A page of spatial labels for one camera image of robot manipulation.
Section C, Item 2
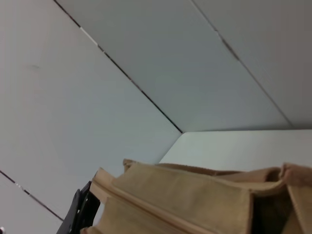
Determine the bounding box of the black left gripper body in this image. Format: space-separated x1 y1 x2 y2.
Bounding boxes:
56 189 81 234

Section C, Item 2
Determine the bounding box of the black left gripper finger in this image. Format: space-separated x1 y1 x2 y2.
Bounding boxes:
78 181 101 232

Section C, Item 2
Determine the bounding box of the khaki canvas food bag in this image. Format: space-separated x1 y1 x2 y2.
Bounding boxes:
79 158 312 234

